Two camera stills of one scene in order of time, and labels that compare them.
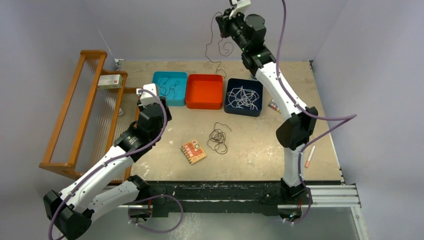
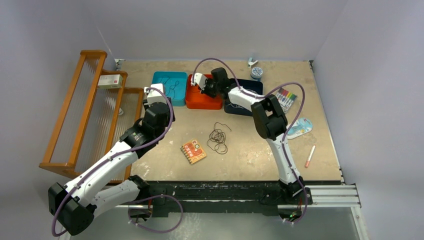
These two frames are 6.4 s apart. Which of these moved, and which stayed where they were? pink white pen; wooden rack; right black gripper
Moved: right black gripper
Stayed: pink white pen; wooden rack
